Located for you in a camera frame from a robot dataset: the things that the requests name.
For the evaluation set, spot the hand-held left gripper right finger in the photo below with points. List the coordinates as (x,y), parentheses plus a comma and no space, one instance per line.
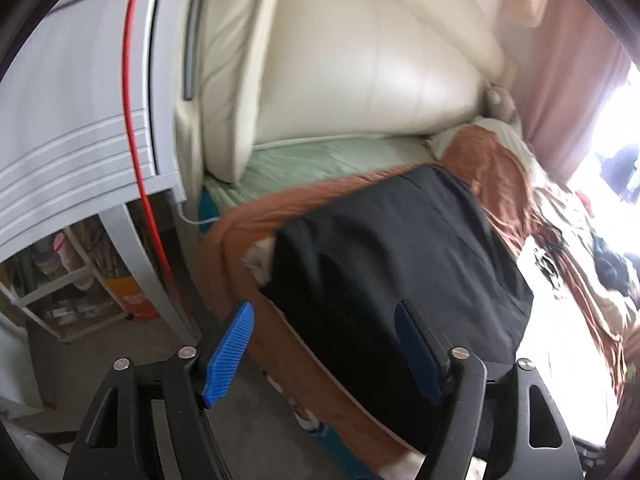
(417,350)

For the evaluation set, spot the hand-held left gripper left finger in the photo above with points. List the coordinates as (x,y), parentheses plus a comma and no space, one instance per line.
(227,355)

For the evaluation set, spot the black shirt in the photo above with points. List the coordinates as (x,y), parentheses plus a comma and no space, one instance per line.
(400,250)

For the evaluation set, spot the pale folded clothes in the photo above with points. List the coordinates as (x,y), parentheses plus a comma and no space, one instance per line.
(257,257)

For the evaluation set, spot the pile of black clothes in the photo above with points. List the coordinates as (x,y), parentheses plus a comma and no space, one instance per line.
(612,265)

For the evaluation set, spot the red clothes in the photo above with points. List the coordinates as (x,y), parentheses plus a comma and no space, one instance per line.
(585,202)

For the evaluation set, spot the orange box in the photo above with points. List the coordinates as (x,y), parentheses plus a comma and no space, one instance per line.
(135,300)

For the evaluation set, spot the brown blanket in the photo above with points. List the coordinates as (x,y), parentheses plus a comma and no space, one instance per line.
(235,230)

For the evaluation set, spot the pink bottle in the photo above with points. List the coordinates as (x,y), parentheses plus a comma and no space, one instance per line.
(64,252)

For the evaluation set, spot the white rack cart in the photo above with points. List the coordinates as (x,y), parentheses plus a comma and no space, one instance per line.
(30,305)

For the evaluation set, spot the beige duvet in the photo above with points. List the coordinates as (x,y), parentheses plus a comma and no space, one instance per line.
(565,200)

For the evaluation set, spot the pale green mattress sheet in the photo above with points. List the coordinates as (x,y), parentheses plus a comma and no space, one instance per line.
(310,160)

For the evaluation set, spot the pale green pillow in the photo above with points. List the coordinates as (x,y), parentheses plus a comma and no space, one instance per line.
(515,140)

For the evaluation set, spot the beige plush toy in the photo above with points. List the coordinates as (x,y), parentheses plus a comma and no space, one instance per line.
(500,102)

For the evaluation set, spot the cream leather cushion panel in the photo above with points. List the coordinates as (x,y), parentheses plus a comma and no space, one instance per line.
(225,85)

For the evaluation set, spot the dark hanging garment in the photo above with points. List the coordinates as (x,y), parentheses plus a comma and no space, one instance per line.
(622,170)

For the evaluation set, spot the white dresser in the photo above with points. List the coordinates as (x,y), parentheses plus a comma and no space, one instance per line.
(75,110)

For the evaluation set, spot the cream leather headboard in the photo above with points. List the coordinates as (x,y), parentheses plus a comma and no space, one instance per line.
(375,60)

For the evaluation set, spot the pink curtain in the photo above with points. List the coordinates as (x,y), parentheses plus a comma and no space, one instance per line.
(565,75)

